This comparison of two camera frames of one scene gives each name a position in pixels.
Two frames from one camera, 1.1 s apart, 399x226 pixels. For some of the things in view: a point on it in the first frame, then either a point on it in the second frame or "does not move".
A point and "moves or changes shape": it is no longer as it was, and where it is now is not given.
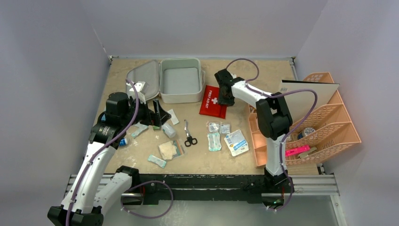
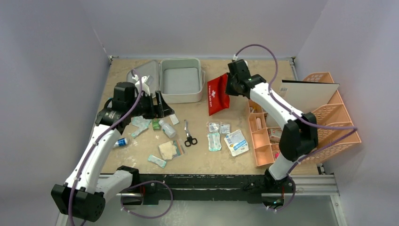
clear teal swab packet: x=214 y=141 does not move
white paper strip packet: x=173 y=118 does not move
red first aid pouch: x=209 y=106 moves or changes shape
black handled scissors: x=190 y=140 does not move
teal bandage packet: x=160 y=162 does not move
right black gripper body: x=224 y=94 to x=230 y=86
